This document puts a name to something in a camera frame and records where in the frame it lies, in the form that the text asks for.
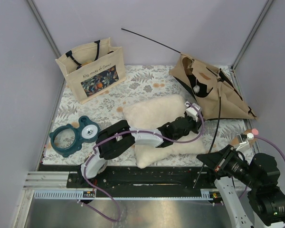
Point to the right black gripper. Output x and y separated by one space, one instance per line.
219 160

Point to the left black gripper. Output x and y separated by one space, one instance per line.
196 124

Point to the black tent pole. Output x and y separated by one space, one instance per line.
219 100

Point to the beige fabric pet tent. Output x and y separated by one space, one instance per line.
213 82

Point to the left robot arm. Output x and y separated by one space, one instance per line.
116 139

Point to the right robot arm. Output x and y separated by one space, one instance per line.
260 175

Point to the teal pet bowl stand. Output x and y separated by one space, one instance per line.
68 139

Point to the pink capped juice bottle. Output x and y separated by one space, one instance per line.
254 131

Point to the cream fluffy pillow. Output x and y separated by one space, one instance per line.
154 113

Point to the white toy ball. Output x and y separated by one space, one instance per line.
196 88

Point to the stainless steel bowl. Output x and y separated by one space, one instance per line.
96 164

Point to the beige floral tote bag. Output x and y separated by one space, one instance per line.
93 68

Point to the floral patterned table mat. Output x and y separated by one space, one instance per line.
142 83

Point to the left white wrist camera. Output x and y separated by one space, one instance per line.
192 110

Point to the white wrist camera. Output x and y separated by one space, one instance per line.
192 110
243 141

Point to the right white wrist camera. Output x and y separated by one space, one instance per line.
243 141

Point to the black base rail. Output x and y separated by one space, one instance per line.
154 182

